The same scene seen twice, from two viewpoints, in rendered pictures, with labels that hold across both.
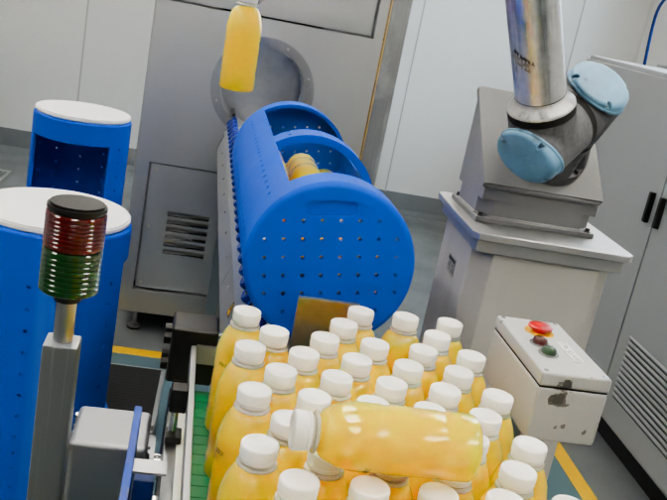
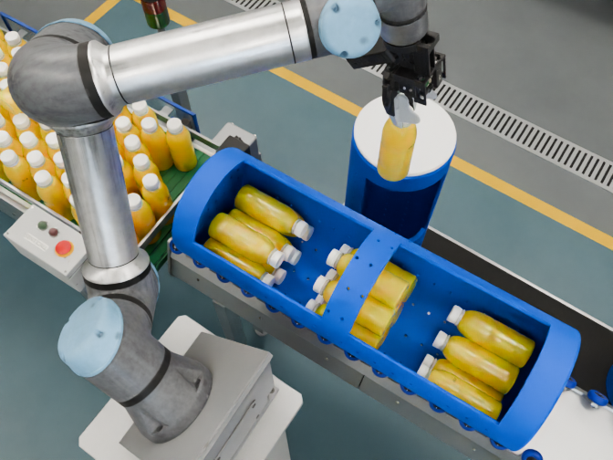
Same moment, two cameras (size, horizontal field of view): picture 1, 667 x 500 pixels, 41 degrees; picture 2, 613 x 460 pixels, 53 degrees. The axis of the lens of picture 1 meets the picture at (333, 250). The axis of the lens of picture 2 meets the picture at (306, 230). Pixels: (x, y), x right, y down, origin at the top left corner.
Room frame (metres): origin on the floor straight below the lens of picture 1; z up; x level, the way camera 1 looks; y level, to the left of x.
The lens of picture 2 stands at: (2.09, -0.40, 2.37)
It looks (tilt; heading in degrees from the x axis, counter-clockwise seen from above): 62 degrees down; 133
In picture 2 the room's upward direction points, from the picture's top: straight up
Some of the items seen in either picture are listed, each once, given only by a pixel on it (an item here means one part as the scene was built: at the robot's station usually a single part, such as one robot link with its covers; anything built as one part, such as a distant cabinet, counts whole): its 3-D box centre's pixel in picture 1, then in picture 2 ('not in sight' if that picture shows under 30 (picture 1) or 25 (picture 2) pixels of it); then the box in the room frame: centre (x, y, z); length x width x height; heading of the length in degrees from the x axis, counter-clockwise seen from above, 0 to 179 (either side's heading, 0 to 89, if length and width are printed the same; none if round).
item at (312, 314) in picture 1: (322, 333); not in sight; (1.34, -0.01, 0.99); 0.10 x 0.02 x 0.12; 101
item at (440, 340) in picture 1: (437, 340); not in sight; (1.19, -0.17, 1.07); 0.04 x 0.04 x 0.02
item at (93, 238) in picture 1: (74, 228); (152, 1); (0.90, 0.27, 1.23); 0.06 x 0.06 x 0.04
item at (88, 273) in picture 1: (70, 268); (156, 14); (0.90, 0.27, 1.18); 0.06 x 0.06 x 0.05
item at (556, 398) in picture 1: (542, 376); (56, 247); (1.19, -0.33, 1.05); 0.20 x 0.10 x 0.10; 11
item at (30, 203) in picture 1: (56, 210); (404, 132); (1.59, 0.53, 1.03); 0.28 x 0.28 x 0.01
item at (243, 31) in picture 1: (241, 46); (397, 144); (1.73, 0.25, 1.38); 0.07 x 0.07 x 0.17
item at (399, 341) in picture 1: (392, 376); (141, 219); (1.24, -0.13, 0.98); 0.07 x 0.07 x 0.17
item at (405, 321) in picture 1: (405, 321); (133, 201); (1.24, -0.13, 1.07); 0.04 x 0.04 x 0.02
